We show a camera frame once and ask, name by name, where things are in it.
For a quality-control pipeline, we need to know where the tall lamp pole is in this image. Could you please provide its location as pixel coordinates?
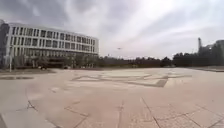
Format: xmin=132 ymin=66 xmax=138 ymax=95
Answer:
xmin=116 ymin=46 xmax=123 ymax=59

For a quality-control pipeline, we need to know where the pale stone paved plaza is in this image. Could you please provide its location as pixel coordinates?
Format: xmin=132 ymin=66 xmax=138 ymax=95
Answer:
xmin=0 ymin=67 xmax=224 ymax=128

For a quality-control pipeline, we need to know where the row of dark trees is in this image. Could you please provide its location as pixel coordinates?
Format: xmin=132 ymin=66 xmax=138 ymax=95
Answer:
xmin=96 ymin=49 xmax=224 ymax=69

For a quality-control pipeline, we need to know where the white building with window rows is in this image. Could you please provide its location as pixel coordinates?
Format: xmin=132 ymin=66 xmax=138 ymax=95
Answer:
xmin=0 ymin=19 xmax=100 ymax=70

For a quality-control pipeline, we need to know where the dark building behind trees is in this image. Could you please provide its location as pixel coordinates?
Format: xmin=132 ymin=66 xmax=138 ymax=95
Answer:
xmin=197 ymin=37 xmax=224 ymax=66

